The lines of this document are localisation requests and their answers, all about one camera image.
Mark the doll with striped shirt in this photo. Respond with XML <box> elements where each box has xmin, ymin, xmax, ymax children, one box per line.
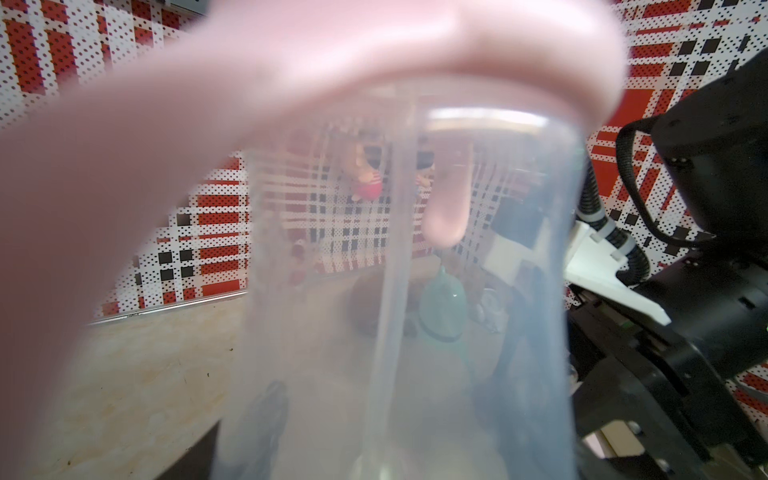
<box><xmin>416</xmin><ymin>140</ymin><xmax>434</xmax><ymax>188</ymax></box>

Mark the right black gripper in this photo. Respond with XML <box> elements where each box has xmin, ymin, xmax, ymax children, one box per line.
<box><xmin>567</xmin><ymin>251</ymin><xmax>767</xmax><ymax>479</ymax></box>

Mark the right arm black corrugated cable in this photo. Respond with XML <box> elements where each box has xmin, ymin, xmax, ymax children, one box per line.
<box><xmin>575</xmin><ymin>116</ymin><xmax>715</xmax><ymax>286</ymax></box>

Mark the brown plush toy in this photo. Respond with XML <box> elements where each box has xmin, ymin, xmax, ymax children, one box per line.
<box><xmin>347</xmin><ymin>263</ymin><xmax>481</xmax><ymax>337</ymax></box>

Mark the small white alarm clock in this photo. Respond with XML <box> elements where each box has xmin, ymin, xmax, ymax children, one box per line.
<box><xmin>475</xmin><ymin>288</ymin><xmax>508</xmax><ymax>334</ymax></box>

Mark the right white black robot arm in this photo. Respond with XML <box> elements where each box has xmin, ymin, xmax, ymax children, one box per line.
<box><xmin>566</xmin><ymin>53</ymin><xmax>767</xmax><ymax>479</ymax></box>

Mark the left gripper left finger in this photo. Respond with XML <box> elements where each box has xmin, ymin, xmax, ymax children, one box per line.
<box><xmin>155</xmin><ymin>383</ymin><xmax>289</xmax><ymax>480</ymax></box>

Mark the clear baby bottle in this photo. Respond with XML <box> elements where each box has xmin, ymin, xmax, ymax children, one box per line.
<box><xmin>211</xmin><ymin>78</ymin><xmax>584</xmax><ymax>479</ymax></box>

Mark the pink bottle handle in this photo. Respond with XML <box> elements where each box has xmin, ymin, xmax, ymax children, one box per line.
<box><xmin>1</xmin><ymin>1</ymin><xmax>627</xmax><ymax>479</ymax></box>

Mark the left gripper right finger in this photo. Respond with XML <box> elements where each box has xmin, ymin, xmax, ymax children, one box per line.
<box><xmin>473</xmin><ymin>371</ymin><xmax>613</xmax><ymax>480</ymax></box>

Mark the doll with pink dress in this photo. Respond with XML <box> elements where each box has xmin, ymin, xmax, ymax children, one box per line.
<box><xmin>342</xmin><ymin>141</ymin><xmax>383</xmax><ymax>203</ymax></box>

